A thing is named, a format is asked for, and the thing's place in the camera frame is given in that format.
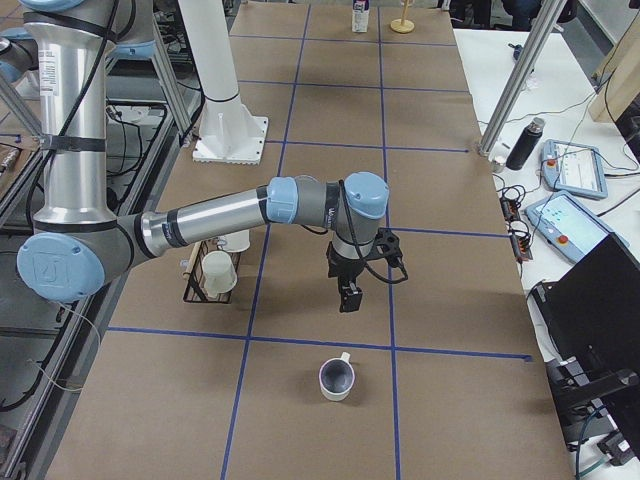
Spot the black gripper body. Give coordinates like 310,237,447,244
326,243,365,288

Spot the white mug dark interior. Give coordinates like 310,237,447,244
318,352,356,402

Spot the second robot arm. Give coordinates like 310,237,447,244
1,27,39,83

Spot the milk carton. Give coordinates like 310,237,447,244
351,0,370,33

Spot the white mug with lettering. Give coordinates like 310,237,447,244
216,230,251,253

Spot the black power strip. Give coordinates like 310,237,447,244
500,197,533,264

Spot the teach pendant near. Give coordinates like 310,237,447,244
525,191,613,263

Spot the teach pendant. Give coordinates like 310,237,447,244
541,139,608,200
525,191,613,263

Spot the black water bottle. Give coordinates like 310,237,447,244
506,117,546,171

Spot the black laptop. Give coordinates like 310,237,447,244
531,234,639,377

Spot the wooden stand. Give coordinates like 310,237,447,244
389,0,415,34

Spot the teach pendant far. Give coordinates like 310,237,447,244
541,139,608,200

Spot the wooden block right edge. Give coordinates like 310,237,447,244
589,1,639,122

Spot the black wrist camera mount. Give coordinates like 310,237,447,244
367,227,403,268

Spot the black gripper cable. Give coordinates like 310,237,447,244
337,179,409,285

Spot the black wire cup rack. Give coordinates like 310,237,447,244
182,239,233,304

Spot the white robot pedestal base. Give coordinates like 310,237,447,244
179,0,269,165

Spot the aluminium frame post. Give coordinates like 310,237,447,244
478,0,577,157

